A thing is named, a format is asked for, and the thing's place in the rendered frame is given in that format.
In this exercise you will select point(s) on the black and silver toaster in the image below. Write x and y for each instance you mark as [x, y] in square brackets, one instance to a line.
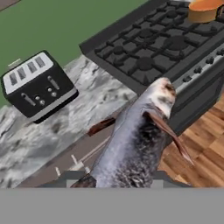
[38, 87]

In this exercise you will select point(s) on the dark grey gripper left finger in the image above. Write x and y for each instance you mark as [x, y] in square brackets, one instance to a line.
[62, 180]

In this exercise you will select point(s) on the dark grey gas stove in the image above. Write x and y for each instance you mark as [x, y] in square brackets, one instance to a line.
[163, 49]

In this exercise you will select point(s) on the silver grey whole fish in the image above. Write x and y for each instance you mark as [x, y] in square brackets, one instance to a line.
[131, 140]

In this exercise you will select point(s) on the black stove knob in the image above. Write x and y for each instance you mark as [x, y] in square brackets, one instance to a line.
[209, 60]
[198, 70]
[187, 78]
[220, 52]

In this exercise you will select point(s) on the orange saucepan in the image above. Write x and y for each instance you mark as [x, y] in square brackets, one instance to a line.
[202, 11]

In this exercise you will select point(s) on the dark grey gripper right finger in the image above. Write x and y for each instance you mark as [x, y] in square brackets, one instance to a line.
[169, 181]

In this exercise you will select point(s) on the grey brown drawer front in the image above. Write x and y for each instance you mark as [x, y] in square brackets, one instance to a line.
[78, 148]

